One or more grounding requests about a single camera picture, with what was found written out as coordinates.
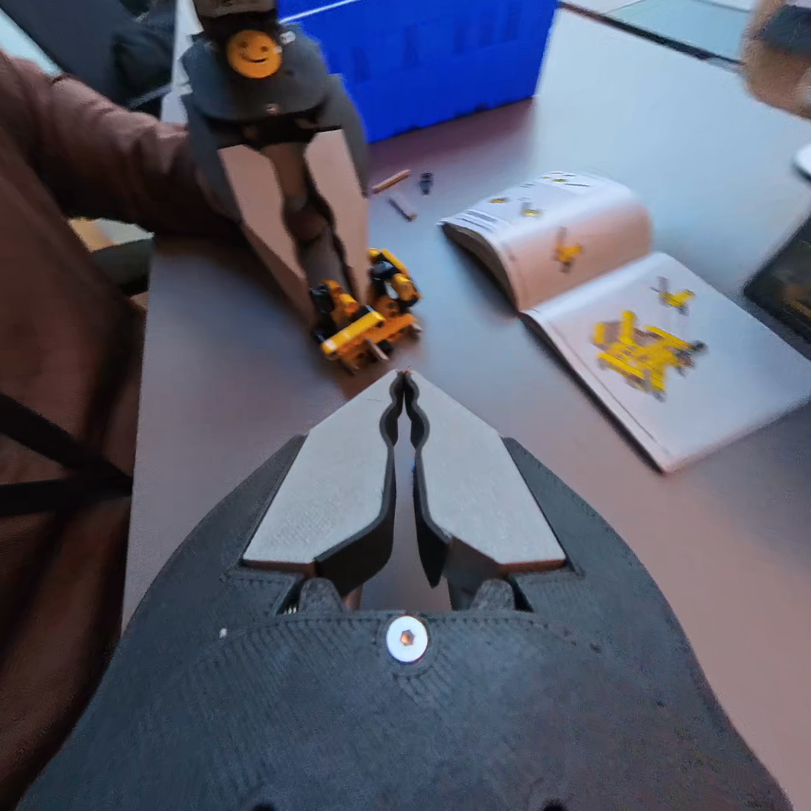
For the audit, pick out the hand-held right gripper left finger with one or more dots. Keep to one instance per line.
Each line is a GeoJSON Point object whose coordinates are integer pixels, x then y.
{"type": "Point", "coordinates": [329, 494]}

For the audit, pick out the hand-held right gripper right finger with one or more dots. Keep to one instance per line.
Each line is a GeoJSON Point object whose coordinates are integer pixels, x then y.
{"type": "Point", "coordinates": [481, 500]}

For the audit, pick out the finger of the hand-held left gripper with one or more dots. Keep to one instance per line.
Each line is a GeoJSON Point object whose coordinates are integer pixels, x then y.
{"type": "Point", "coordinates": [345, 190]}
{"type": "Point", "coordinates": [263, 203]}

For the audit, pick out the yellow black lego model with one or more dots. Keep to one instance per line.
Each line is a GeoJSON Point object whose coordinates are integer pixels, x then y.
{"type": "Point", "coordinates": [361, 323]}

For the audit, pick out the person's left forearm brown sleeve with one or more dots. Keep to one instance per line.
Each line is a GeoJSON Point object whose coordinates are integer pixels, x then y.
{"type": "Point", "coordinates": [95, 158]}

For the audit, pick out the dark lego axle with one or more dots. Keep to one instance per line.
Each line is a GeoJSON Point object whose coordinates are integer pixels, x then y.
{"type": "Point", "coordinates": [403, 209]}

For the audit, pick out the small black lego piece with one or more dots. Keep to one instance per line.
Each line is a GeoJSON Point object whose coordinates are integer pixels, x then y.
{"type": "Point", "coordinates": [426, 182]}

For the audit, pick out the open lego instruction booklet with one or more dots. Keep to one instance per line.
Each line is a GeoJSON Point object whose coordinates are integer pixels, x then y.
{"type": "Point", "coordinates": [589, 228]}

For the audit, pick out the tan axle piece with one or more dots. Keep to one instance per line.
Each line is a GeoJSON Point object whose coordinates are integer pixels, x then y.
{"type": "Point", "coordinates": [391, 181]}

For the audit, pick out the dark office chair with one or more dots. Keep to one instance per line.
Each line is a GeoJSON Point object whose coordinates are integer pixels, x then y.
{"type": "Point", "coordinates": [95, 44]}

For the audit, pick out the blue plastic bin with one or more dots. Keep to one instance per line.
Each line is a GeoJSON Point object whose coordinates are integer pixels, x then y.
{"type": "Point", "coordinates": [431, 63]}

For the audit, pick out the person's brown clothed torso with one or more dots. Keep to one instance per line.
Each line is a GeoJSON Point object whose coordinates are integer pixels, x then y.
{"type": "Point", "coordinates": [57, 570]}

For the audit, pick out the dark flat panel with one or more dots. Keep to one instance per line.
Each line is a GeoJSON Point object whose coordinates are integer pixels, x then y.
{"type": "Point", "coordinates": [665, 25]}

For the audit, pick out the tan rounded object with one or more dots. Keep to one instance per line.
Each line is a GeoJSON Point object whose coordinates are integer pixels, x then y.
{"type": "Point", "coordinates": [773, 69]}

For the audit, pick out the silver monitor stand base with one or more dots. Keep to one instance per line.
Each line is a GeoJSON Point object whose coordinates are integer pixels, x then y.
{"type": "Point", "coordinates": [804, 161]}

